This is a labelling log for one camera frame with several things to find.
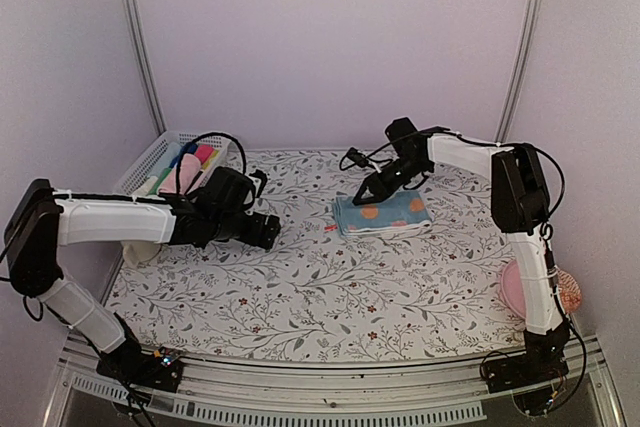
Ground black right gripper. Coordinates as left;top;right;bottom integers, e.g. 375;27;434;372
353;154;429;205

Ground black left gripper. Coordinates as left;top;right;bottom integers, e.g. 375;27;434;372
212;212;282;249

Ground light blue towel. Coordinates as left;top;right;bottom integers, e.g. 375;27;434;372
150;142;181;176
332;191;433;237

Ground pink towel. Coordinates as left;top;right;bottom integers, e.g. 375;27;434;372
157;154;201;194
194;144;215;165

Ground white plastic basket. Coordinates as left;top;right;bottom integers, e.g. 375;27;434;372
114;131;232;195

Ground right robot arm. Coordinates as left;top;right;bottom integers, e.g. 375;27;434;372
345;117;570;383

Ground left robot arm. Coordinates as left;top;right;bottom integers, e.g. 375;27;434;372
1;167;281;381

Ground floral tablecloth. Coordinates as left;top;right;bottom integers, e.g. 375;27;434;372
107;151;524;363

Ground yellow rolled towel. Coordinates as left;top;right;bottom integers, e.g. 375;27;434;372
202;149;219;170

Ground pink rolled towel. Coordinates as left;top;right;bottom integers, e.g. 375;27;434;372
194;144;215;165

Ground dark blue rolled towel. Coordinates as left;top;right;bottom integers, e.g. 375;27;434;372
180;143;198;155

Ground green rolled towel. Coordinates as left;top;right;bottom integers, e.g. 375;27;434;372
141;175;164;195

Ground light blue rolled towel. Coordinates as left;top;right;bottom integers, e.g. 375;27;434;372
150;142;181;176

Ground cream mug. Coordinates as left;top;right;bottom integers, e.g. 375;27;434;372
123;244;161;266

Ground pink plate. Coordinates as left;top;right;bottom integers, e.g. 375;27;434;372
500;260;526;319

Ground red patterned bowl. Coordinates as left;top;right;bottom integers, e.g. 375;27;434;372
558;270;582;314

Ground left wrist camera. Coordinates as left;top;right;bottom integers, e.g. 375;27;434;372
249;169;268;200

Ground left black cable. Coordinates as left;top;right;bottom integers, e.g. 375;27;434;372
174;131;247;193

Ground front aluminium rail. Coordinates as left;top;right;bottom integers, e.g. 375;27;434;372
54;336;626;426

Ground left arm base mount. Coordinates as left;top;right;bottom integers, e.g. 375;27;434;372
96;342;184;393

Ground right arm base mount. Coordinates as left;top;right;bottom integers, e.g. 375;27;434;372
479;347;569;393

